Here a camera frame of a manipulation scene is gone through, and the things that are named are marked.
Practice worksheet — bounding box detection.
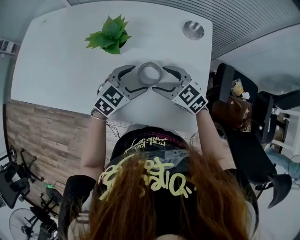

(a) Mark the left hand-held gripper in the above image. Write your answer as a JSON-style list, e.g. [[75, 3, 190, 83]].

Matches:
[[91, 65, 149, 118]]

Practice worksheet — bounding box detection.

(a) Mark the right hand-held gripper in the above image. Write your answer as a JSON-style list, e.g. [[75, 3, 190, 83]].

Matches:
[[151, 66, 210, 116]]

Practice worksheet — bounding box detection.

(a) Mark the grey roll of tape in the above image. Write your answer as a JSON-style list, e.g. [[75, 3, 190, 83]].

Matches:
[[137, 61, 163, 85]]

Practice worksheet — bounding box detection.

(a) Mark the person's right forearm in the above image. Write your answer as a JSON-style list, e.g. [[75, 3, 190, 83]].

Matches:
[[195, 109, 236, 171]]

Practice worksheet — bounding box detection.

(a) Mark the person's left forearm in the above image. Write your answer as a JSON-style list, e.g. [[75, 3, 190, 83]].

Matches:
[[80, 113, 110, 175]]

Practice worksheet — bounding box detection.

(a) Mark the green potted succulent plant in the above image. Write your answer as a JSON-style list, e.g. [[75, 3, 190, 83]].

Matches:
[[84, 14, 133, 55]]

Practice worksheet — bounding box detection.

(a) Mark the round metal ashtray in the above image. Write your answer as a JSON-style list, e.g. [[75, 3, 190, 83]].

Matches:
[[182, 20, 206, 41]]

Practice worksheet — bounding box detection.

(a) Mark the black shirt with yellow print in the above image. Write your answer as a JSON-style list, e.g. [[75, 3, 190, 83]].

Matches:
[[58, 126, 260, 240]]

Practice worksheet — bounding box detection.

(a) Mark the yellow snack packet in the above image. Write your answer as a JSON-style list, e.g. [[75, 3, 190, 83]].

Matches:
[[231, 78, 245, 97]]

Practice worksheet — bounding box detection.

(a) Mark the brown bag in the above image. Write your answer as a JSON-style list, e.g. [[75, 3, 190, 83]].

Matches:
[[211, 93, 253, 131]]

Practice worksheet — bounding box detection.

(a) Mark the black chair base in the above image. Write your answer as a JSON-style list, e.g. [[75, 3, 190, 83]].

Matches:
[[39, 185, 64, 217]]

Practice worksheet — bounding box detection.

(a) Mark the black standing fan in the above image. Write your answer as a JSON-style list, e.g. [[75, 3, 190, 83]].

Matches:
[[8, 207, 59, 240]]

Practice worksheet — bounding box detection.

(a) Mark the thin wrist bracelet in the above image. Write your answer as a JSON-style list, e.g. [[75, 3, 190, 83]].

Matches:
[[90, 108, 109, 123]]

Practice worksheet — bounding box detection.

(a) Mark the black cable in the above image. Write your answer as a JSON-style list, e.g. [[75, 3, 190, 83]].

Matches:
[[106, 121, 120, 139]]

